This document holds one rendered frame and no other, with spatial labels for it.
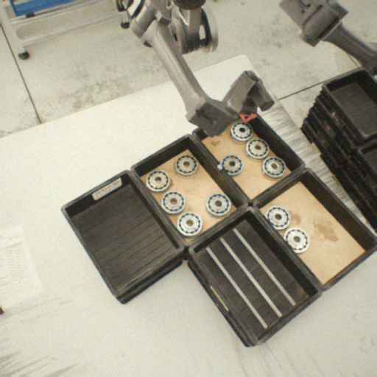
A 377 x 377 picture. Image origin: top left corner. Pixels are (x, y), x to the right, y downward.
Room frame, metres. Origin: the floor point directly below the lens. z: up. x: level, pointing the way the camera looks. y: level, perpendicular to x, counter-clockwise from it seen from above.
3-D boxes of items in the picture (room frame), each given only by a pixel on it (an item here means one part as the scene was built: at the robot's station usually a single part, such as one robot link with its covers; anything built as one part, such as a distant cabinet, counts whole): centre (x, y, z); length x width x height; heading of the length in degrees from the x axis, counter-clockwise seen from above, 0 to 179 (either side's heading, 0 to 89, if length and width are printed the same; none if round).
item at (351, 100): (1.41, -0.92, 0.37); 0.40 x 0.30 x 0.45; 31
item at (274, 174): (0.79, -0.35, 0.86); 0.10 x 0.10 x 0.01
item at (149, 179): (0.67, 0.13, 0.86); 0.10 x 0.10 x 0.01
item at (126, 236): (0.44, 0.23, 0.87); 0.40 x 0.30 x 0.11; 40
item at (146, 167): (0.63, 0.00, 0.87); 0.40 x 0.30 x 0.11; 40
